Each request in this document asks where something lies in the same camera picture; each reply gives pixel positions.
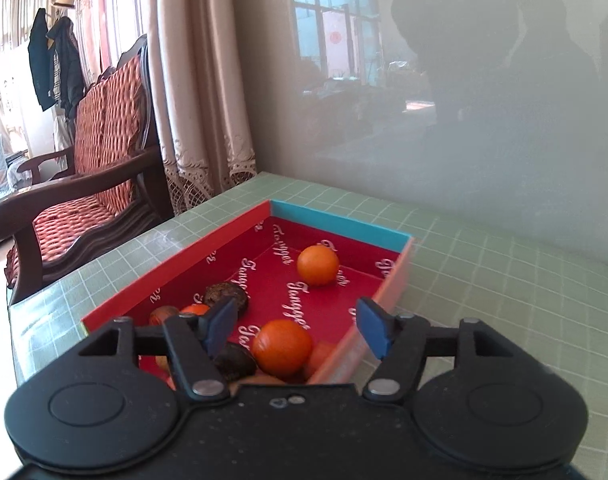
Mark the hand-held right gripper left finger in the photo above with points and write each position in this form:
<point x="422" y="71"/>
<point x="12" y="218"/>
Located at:
<point x="219" y="325"/>

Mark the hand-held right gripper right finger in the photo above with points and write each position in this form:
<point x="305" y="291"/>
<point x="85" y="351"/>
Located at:
<point x="374" y="330"/>

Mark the dark brown wrinkled fruit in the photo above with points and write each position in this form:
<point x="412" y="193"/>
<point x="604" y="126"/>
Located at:
<point x="226" y="296"/>
<point x="234" y="360"/>

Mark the orange carrot piece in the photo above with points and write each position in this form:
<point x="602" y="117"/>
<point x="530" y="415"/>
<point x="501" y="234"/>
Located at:
<point x="193" y="309"/>

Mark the carrot piece with brown end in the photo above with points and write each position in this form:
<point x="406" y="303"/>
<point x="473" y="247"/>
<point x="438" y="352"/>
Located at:
<point x="163" y="315"/>

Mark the orange mandarin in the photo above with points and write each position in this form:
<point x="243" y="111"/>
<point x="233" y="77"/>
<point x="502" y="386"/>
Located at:
<point x="281" y="349"/>
<point x="318" y="265"/>

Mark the small tan longan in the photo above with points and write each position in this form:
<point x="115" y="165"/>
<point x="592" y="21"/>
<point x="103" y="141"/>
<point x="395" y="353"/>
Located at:
<point x="161" y="362"/>

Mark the colourful cardboard box red inside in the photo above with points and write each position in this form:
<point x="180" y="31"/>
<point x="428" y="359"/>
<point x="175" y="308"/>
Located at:
<point x="274" y="280"/>

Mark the large brown oval fruit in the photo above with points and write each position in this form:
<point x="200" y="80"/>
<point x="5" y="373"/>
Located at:
<point x="264" y="381"/>

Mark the green checked tablecloth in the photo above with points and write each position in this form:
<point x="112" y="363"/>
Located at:
<point x="484" y="285"/>

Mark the wooden armchair red cushions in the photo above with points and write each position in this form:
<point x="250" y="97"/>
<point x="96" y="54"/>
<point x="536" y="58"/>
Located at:
<point x="109" y="135"/>

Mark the beige lace-edged curtain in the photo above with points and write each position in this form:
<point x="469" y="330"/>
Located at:
<point x="199" y="85"/>

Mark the dark hanging jacket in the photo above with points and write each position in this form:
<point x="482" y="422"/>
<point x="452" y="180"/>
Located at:
<point x="70" y="70"/>

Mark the black hanging coat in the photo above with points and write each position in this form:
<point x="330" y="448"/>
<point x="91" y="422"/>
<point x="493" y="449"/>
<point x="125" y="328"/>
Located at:
<point x="39" y="60"/>

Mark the sheer white curtain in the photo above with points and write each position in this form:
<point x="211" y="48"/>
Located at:
<point x="114" y="10"/>

